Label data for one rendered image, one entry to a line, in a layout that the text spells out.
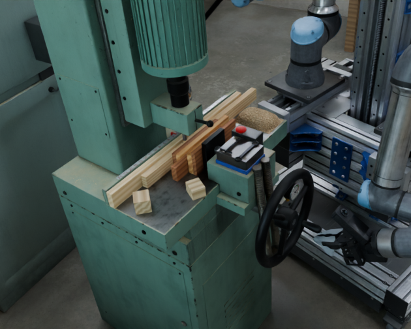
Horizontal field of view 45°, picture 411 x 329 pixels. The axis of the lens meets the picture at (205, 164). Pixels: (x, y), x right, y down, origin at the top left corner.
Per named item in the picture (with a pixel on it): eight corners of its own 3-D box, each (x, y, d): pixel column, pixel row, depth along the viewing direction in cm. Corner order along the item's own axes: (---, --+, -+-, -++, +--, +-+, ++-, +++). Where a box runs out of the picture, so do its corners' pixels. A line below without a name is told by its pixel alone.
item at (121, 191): (115, 209, 131) (111, 194, 128) (109, 206, 132) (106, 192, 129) (241, 105, 167) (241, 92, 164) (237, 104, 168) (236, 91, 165)
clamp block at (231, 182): (248, 205, 132) (246, 179, 127) (207, 187, 139) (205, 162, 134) (276, 175, 141) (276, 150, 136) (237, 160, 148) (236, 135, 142)
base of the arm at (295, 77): (302, 66, 202) (303, 44, 196) (332, 78, 193) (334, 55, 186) (276, 80, 195) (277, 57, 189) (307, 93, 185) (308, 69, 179)
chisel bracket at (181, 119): (189, 141, 138) (186, 115, 133) (152, 126, 145) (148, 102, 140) (205, 128, 142) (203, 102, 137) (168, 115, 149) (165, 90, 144)
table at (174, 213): (196, 269, 120) (194, 252, 117) (109, 220, 136) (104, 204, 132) (314, 143, 157) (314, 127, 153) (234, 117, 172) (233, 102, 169)
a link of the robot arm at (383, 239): (387, 239, 121) (399, 220, 126) (370, 239, 125) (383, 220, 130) (398, 264, 123) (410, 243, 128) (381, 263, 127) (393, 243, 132)
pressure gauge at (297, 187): (290, 208, 167) (291, 190, 162) (280, 204, 169) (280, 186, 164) (299, 198, 171) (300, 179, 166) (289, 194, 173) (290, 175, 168)
